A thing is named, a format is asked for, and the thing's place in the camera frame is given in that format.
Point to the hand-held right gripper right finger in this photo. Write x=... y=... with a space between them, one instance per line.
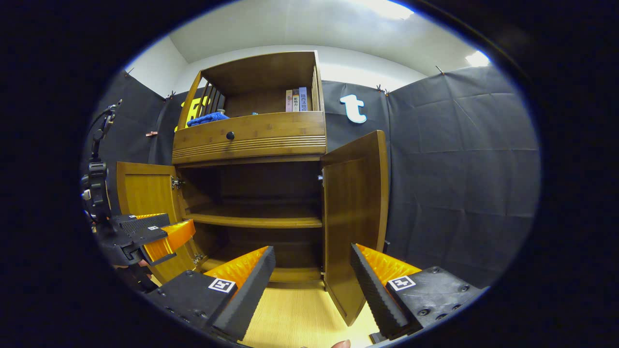
x=372 y=295

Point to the pink book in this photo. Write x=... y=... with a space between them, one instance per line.
x=288 y=100

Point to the wooden shoe cabinet door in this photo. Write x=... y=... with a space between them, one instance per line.
x=353 y=203
x=147 y=191

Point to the metal door hinge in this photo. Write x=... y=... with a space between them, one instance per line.
x=320 y=177
x=175 y=182
x=198 y=259

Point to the blue cloth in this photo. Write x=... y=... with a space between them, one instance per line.
x=208 y=119

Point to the blue book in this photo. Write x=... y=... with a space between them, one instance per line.
x=303 y=99

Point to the wooden double-door shoe cabinet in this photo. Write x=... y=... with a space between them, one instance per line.
x=251 y=140

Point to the black backdrop cloth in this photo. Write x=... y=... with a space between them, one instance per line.
x=459 y=193

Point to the wooden inner shelf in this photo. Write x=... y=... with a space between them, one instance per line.
x=256 y=221

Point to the ceiling light panel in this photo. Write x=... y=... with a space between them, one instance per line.
x=477 y=59

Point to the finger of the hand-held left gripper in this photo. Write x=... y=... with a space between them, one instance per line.
x=169 y=237
x=142 y=222

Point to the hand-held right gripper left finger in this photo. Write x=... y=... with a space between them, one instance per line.
x=249 y=295

